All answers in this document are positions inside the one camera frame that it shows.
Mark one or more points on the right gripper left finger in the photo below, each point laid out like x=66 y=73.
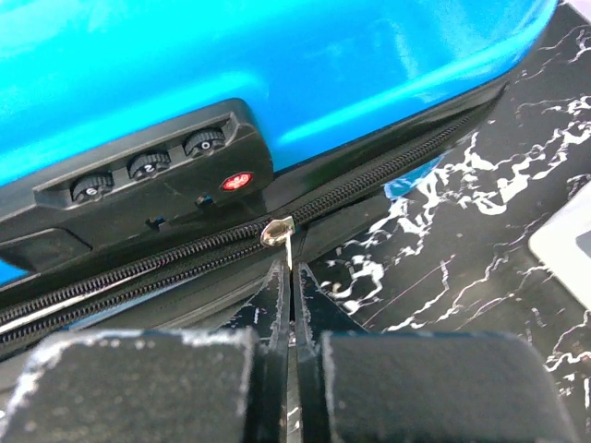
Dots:
x=172 y=385

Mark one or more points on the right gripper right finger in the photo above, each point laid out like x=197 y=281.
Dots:
x=422 y=386

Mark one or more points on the silver zipper pull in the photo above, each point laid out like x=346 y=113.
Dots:
x=279 y=232

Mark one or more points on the blue fish-print suitcase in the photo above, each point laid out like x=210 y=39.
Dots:
x=144 y=143

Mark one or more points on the white plastic drawer unit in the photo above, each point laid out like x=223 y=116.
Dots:
x=562 y=244

